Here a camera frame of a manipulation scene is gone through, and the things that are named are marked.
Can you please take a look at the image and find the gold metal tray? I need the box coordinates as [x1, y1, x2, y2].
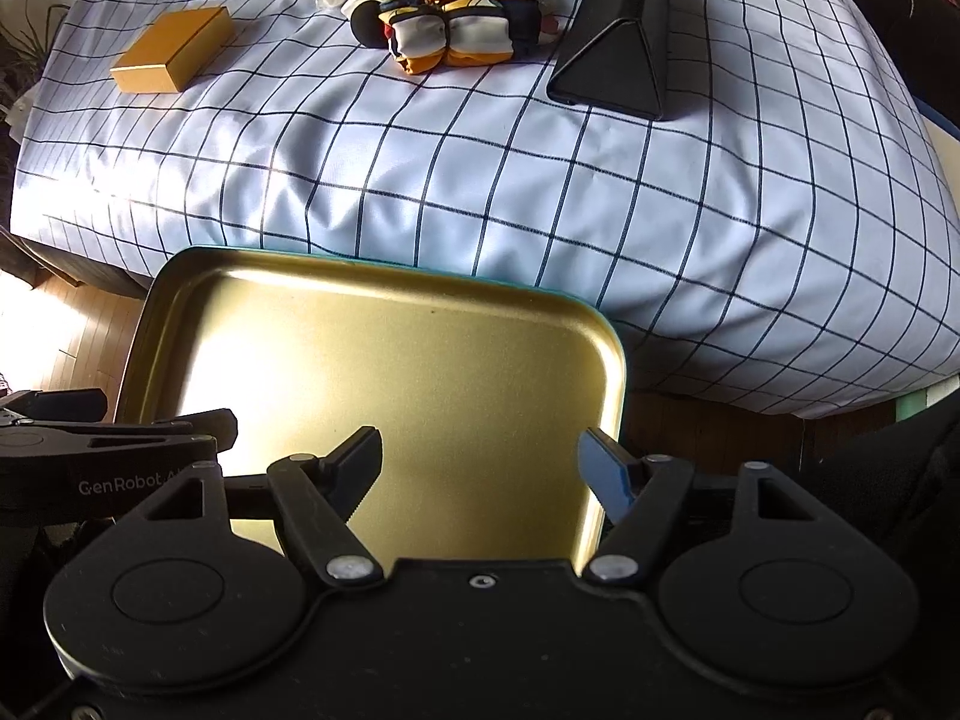
[117, 249, 626, 566]

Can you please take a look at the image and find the orange navy plush toy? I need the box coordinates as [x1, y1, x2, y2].
[350, 0, 562, 75]

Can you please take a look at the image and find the white checked bed cover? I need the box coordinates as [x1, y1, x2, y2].
[11, 0, 958, 416]

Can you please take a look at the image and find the orange cardboard box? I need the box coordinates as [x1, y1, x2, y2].
[110, 7, 235, 94]

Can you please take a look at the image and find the potted plant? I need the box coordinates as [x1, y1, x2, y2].
[0, 0, 68, 115]

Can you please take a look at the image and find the black triangular prism box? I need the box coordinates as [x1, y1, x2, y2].
[547, 0, 669, 121]

